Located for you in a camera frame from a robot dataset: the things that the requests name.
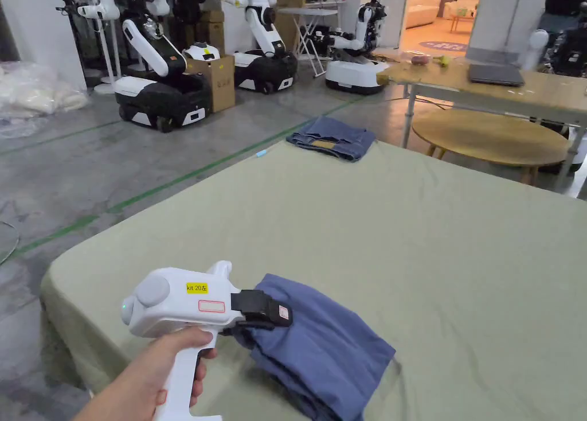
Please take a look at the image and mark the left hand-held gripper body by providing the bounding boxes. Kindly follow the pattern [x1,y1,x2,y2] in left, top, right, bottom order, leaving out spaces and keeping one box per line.
[122,260,268,421]

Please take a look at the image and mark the blue garment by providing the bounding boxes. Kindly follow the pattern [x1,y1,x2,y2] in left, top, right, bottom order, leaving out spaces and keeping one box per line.
[233,273,397,421]

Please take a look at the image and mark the person's left forearm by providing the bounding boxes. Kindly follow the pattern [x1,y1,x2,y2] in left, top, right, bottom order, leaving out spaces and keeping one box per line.
[79,391,118,421]

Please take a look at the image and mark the person's left hand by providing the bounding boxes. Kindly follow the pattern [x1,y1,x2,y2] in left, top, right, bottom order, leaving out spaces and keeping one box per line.
[93,326,219,421]

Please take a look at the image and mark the bed with pale green sheet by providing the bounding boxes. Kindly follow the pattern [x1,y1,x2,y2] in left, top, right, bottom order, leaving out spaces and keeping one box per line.
[38,138,587,421]

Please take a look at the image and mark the folded blue jeans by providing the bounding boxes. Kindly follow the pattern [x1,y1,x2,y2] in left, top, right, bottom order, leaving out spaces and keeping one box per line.
[286,116,378,163]

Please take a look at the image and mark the black and white wheeled robot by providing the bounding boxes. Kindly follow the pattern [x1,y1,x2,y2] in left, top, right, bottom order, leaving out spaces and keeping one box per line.
[219,0,299,95]
[112,16,214,134]

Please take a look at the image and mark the open brown carton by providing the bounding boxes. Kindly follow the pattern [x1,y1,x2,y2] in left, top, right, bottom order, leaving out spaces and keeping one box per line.
[185,53,237,114]

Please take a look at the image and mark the pile of clear plastic bags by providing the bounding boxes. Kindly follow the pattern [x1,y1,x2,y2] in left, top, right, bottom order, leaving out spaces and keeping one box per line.
[0,62,89,139]

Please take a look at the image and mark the round wooden low table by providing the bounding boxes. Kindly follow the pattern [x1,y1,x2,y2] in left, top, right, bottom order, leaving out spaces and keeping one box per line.
[411,109,571,186]

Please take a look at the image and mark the stack of brown cartons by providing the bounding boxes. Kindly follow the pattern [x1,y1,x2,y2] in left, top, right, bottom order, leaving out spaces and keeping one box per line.
[197,7,226,56]

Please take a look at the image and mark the rectangular wooden table with laptop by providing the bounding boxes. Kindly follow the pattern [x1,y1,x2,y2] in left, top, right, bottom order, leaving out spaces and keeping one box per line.
[376,44,587,193]

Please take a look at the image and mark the white folding table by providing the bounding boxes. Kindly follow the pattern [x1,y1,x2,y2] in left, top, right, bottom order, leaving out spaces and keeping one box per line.
[277,5,342,79]

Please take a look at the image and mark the white robot arms on stand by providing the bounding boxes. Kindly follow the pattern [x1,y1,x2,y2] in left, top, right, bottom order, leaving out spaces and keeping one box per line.
[56,0,124,95]

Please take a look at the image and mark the white sofa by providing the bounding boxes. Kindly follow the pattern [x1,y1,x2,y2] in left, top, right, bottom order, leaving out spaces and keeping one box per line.
[405,0,442,28]

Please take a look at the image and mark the white armchair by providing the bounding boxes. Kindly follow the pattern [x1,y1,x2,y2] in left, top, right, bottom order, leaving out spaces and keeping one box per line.
[442,0,482,19]

